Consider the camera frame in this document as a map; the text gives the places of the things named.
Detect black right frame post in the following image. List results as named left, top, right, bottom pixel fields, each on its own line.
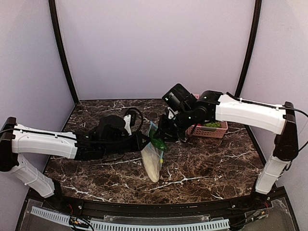
left=235, top=0, right=262, bottom=97

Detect pink plastic basket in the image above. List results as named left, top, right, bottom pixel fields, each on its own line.
left=187, top=90, right=228, bottom=139

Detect clear zip top bag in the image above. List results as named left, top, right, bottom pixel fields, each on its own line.
left=141, top=121, right=167, bottom=183

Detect green cucumber toy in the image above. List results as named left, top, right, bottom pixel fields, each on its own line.
left=151, top=138, right=167, bottom=151

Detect black left frame post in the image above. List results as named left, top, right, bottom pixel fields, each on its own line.
left=48, top=0, right=79, bottom=105

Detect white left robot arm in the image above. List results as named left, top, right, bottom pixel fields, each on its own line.
left=0, top=115, right=150, bottom=199

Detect black front frame rail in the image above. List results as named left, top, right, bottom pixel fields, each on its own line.
left=44, top=184, right=270, bottom=218

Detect green grapes toy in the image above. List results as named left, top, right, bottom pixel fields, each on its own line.
left=204, top=122, right=221, bottom=128

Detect black frame post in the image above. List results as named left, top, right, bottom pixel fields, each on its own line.
left=235, top=0, right=262, bottom=97
left=48, top=0, right=79, bottom=105

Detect grey slotted cable duct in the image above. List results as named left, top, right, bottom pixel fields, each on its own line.
left=31, top=206, right=230, bottom=231

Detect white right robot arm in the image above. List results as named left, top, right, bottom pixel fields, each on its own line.
left=154, top=83, right=301, bottom=194

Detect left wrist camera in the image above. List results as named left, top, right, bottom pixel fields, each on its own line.
left=123, top=107, right=144, bottom=136

